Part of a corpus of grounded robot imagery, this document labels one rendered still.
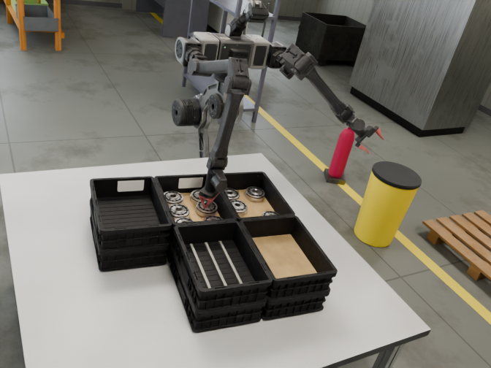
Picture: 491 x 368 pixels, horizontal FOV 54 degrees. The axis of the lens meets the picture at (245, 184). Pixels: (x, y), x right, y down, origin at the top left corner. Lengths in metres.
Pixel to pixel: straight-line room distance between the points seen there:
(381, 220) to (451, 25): 2.95
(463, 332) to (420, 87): 3.49
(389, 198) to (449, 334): 1.00
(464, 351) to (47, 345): 2.49
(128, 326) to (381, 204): 2.31
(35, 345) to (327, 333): 1.12
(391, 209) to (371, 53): 3.51
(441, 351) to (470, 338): 0.29
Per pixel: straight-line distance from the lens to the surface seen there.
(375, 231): 3.85
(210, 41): 2.50
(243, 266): 2.07
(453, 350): 3.42
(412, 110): 6.36
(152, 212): 2.30
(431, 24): 6.25
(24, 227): 2.43
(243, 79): 2.01
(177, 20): 8.11
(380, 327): 2.23
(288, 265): 2.14
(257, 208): 2.44
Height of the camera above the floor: 2.17
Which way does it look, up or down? 31 degrees down
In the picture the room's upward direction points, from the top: 12 degrees clockwise
